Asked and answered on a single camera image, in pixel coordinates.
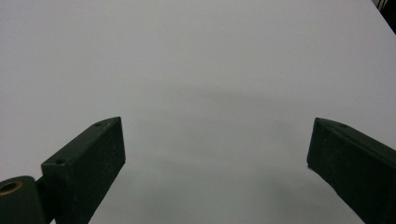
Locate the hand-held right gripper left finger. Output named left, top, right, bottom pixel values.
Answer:
left=40, top=116, right=127, bottom=224

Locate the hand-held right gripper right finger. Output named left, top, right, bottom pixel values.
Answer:
left=306, top=117, right=396, bottom=224

